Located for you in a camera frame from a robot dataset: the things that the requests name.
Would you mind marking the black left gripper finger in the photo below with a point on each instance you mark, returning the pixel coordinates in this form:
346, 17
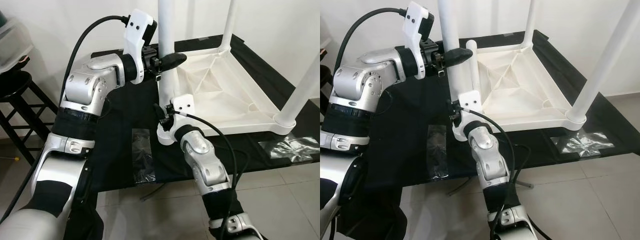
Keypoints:
457, 55
174, 60

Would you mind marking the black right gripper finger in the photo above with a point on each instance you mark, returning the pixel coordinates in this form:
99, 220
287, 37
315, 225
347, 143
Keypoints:
452, 108
157, 111

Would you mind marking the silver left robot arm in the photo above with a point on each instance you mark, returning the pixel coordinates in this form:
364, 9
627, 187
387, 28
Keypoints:
90, 85
360, 80

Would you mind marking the black tablecloth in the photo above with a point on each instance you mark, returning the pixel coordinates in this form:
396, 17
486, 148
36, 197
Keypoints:
400, 145
120, 150

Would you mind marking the white plastic table top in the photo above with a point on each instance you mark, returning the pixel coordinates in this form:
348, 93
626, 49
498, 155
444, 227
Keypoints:
230, 90
525, 85

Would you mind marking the black round stool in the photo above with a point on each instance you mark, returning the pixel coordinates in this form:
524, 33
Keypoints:
35, 120
325, 82

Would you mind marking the clear plastic storage box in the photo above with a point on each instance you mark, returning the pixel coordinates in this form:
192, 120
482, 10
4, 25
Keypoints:
15, 45

